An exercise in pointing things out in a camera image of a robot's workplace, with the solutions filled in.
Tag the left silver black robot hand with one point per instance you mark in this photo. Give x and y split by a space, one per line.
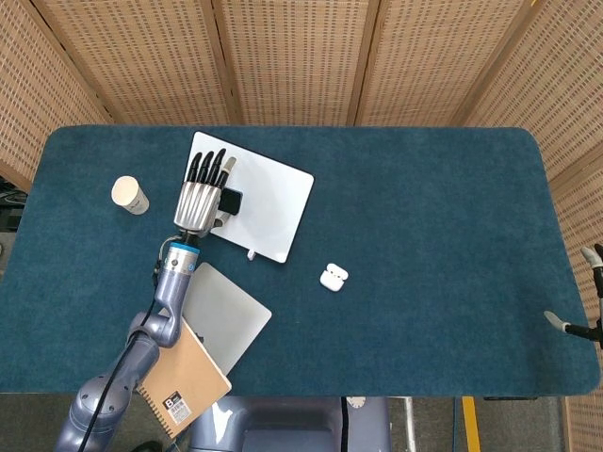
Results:
195 207

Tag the black blue eraser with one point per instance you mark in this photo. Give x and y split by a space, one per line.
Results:
233 202

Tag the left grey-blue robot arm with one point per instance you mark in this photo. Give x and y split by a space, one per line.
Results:
174 287

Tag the white rectangular board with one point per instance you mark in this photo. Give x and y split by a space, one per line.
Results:
268 202

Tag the white paper cup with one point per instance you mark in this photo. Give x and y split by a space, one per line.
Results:
125 190

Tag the white plastic stand foot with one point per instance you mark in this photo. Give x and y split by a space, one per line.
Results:
251 255

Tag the grey closed laptop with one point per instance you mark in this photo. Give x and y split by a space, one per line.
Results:
226 320

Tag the white earbuds charging case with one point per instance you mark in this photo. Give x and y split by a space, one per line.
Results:
332 279

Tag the brown kraft spiral notebook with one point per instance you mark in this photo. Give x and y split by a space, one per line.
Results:
188 381

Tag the woven wooden folding screen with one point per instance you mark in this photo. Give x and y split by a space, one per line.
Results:
301 56

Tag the dark teal table cloth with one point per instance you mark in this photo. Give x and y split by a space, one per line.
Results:
424 235

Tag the grey-blue robot torso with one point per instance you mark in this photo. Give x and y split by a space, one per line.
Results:
292 424

